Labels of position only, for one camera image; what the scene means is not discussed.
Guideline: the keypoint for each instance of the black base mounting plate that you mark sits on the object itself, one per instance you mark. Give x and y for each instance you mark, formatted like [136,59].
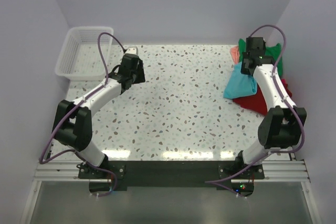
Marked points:
[121,175]

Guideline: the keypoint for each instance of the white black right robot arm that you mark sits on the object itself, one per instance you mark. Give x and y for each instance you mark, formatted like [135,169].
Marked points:
[281,130]

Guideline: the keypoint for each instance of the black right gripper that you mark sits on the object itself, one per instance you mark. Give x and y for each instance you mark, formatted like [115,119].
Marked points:
[244,71]

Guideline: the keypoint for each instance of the red folded t shirt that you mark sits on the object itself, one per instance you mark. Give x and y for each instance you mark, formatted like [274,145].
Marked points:
[254,102]

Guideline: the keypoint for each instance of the aluminium front rail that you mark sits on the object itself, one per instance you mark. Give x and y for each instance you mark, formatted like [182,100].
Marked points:
[274,171]

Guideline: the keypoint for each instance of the green folded t shirt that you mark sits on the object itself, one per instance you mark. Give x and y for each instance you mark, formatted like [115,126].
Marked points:
[273,51]

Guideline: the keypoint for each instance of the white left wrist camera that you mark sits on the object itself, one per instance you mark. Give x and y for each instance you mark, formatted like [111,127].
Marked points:
[132,50]

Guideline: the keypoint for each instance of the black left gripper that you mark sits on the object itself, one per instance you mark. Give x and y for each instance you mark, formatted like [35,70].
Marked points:
[140,77]

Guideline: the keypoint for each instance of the pink folded t shirt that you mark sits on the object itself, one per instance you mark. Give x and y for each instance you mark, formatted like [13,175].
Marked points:
[234,52]

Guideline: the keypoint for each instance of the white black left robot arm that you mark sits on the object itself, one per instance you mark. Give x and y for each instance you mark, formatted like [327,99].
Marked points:
[73,121]

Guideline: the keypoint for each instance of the white plastic basket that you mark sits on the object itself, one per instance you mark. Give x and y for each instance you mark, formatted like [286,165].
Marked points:
[79,59]

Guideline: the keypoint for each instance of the turquoise t shirt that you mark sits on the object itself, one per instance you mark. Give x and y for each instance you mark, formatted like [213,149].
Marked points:
[239,85]

